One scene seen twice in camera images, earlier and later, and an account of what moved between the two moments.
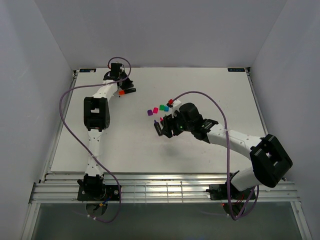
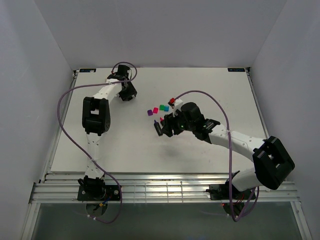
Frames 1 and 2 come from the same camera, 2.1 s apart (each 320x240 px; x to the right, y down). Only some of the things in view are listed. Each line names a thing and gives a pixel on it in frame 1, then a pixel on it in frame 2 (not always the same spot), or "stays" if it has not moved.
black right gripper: [169, 123] stays
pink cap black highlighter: [161, 121] stays
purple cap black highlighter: [158, 128] stays
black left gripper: [128, 84] to [132, 91]
